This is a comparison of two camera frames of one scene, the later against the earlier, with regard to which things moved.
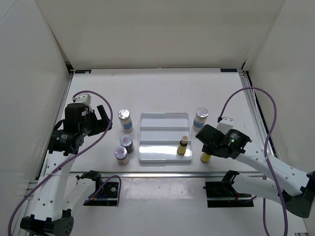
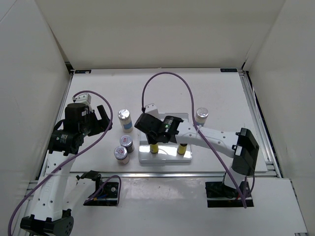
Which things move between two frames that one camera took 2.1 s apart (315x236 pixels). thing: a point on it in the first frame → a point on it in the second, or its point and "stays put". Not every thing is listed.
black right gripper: [208, 149] → [151, 140]
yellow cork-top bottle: [183, 145] stays put
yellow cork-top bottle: [205, 158] → [154, 148]
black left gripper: [101, 125] stays put
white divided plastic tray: [160, 134] stays put
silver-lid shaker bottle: [202, 114] stays put
